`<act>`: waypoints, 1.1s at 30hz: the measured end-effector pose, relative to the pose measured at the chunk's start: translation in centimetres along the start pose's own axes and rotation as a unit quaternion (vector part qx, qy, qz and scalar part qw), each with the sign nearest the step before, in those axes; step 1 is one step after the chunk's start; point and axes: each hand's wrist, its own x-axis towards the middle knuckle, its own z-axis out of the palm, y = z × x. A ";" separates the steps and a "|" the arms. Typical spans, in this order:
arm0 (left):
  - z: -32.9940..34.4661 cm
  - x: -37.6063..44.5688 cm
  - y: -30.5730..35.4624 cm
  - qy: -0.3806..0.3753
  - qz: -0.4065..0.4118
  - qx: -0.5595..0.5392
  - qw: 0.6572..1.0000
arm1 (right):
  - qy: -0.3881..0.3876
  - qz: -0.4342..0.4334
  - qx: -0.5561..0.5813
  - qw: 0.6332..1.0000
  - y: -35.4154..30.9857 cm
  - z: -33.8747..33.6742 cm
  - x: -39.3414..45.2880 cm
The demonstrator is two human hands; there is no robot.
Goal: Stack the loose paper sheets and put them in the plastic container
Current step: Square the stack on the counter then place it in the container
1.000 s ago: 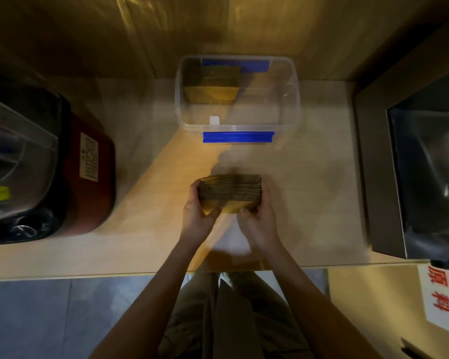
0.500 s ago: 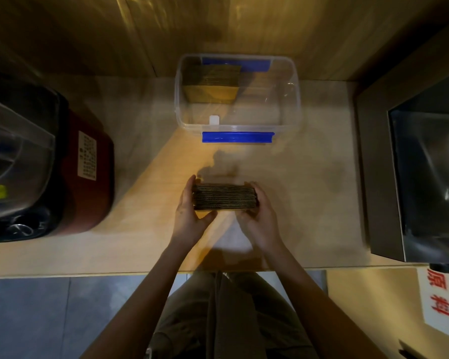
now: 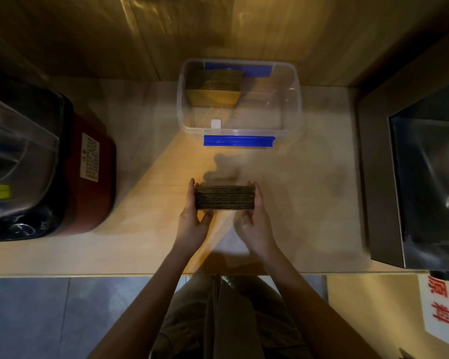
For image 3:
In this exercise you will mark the red and black blender base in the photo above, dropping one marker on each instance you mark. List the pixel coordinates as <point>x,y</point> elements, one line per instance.
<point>97,175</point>

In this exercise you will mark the stack of paper bags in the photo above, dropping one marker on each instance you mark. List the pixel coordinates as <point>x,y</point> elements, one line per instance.
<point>213,89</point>

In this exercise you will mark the person's left forearm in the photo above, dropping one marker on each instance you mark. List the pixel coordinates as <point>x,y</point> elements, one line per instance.
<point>142,310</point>

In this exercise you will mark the white sign with red print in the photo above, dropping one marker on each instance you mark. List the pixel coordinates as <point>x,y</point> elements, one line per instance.
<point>443,306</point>

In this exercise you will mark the person's right hand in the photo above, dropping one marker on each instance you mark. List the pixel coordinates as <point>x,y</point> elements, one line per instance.
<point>256,229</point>

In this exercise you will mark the bundle of brown paper bags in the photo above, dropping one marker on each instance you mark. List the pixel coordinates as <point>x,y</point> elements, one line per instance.
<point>224,198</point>

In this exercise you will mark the person's left hand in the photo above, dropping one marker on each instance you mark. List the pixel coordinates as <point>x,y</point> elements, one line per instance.
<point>191,229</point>

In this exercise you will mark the person's khaki trousers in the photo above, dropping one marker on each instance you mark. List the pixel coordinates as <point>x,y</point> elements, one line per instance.
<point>232,321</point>

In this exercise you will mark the clear plastic box blue clips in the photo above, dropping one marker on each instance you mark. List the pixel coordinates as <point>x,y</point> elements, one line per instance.
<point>243,119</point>

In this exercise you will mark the person's right forearm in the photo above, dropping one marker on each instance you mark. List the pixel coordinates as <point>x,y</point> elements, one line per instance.
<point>318,310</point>

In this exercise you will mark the clear plastic blender cover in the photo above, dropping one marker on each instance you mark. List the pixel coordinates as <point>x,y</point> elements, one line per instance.
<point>15,153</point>

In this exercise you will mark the light wooden cabinet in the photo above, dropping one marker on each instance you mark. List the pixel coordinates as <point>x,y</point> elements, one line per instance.
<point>370,317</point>

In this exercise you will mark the stainless steel sink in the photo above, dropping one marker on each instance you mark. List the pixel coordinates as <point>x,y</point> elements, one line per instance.
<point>415,198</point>

